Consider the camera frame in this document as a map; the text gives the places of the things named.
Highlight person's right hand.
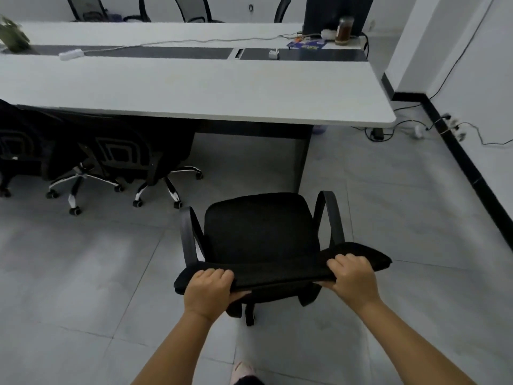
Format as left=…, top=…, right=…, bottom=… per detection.
left=314, top=253, right=383, bottom=314

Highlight person's left hand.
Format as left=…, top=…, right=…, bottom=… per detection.
left=184, top=268, right=252, bottom=324

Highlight glass jar with brown contents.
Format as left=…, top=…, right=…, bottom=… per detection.
left=335, top=16, right=356, bottom=46

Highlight white power strip cable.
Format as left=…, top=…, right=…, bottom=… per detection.
left=82, top=34, right=299, bottom=53

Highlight person's pink shoe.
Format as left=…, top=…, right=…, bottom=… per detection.
left=231, top=359, right=257, bottom=385

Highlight black chair with black base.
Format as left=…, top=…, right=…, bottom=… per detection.
left=0, top=98, right=55, bottom=198

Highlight black mesh office chair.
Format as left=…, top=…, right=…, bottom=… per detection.
left=172, top=0, right=226, bottom=24
left=274, top=0, right=292, bottom=24
left=66, top=0, right=110, bottom=23
left=122, top=0, right=152, bottom=23

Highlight black office chair with armrests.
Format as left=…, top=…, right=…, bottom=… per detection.
left=173, top=191, right=393, bottom=328

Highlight large white conference table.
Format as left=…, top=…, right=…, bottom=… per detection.
left=0, top=21, right=398, bottom=195

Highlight thin cable on floor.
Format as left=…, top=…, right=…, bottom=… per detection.
left=457, top=122, right=513, bottom=147

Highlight person's right forearm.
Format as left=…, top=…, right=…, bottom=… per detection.
left=356, top=297, right=478, bottom=385

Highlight black monitor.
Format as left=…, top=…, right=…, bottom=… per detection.
left=302, top=0, right=368, bottom=37

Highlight black wall cable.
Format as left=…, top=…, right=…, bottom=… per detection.
left=391, top=0, right=498, bottom=113

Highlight person's left forearm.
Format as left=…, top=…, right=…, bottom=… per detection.
left=131, top=310, right=226, bottom=385

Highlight black mesh chair white base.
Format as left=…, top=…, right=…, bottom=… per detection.
left=39, top=110, right=126, bottom=216
left=94, top=116, right=204, bottom=210

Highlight wall sockets with plugs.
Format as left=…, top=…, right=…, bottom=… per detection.
left=438, top=113, right=468, bottom=142

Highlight blue printed packet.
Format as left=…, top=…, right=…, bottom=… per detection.
left=286, top=37, right=325, bottom=51

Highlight green potted plant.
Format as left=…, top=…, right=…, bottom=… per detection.
left=0, top=16, right=31, bottom=55

